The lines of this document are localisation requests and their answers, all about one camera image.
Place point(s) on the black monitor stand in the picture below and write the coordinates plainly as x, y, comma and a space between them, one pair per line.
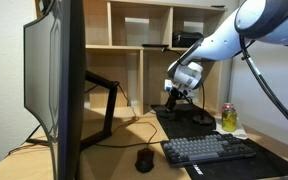
112, 86

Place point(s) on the white paper napkin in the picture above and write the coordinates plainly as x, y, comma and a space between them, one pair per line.
238, 133

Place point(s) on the light wooden cubby shelf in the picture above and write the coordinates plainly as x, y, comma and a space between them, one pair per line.
131, 41

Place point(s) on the black desk mat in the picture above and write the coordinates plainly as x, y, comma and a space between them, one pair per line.
264, 164

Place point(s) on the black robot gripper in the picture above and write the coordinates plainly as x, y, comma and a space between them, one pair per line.
174, 95

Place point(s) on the black computer mouse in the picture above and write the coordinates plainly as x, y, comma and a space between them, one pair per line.
144, 162

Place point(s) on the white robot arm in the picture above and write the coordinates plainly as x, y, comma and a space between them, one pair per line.
261, 20

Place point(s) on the grey mechanical keyboard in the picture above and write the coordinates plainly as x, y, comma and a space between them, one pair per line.
185, 151

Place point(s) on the red drink can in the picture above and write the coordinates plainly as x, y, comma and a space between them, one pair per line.
227, 106

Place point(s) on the black gooseneck desk lamp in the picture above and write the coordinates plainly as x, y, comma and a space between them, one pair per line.
200, 117

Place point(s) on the curved black computer monitor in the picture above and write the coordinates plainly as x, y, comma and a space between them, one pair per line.
54, 77

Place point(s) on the small dark object on shelf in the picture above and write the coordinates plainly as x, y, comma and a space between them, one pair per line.
218, 6

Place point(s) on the yellow drink can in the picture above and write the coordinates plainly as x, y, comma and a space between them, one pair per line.
229, 120

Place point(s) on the black zippered case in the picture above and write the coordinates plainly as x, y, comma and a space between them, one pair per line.
185, 39

